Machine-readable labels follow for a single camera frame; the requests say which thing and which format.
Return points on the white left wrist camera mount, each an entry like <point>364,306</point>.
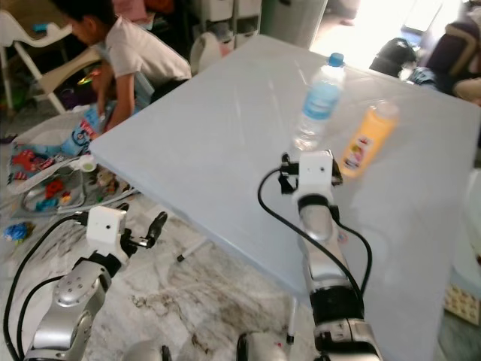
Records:
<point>107,229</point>

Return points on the seated person in dark clothes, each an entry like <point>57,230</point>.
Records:
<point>455,56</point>

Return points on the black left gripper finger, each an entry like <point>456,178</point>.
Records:
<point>158,226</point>

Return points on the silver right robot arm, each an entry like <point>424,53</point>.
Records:
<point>319,233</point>

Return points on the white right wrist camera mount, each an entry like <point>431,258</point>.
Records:
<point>317,173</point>

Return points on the orange juice bottle white cap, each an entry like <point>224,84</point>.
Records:
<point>368,139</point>

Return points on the black backpack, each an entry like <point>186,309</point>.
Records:
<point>392,58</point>

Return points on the silver right robot leg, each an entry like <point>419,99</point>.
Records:
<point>270,348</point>

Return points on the small white cup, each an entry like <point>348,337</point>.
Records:
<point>88,162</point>

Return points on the colourful baby play mat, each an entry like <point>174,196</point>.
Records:
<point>52,188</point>

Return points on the grey folding table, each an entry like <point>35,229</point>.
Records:
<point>218,143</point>

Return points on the small blue toy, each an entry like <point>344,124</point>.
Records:
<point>19,232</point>

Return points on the clear blue-label water bottle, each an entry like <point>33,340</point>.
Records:
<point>322,98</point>

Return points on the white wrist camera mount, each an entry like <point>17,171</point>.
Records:
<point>107,229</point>
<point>317,173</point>

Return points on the white drawer cabinet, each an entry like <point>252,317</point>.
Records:
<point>222,15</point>

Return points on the child in grey shirt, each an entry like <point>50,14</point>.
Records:
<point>143,53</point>

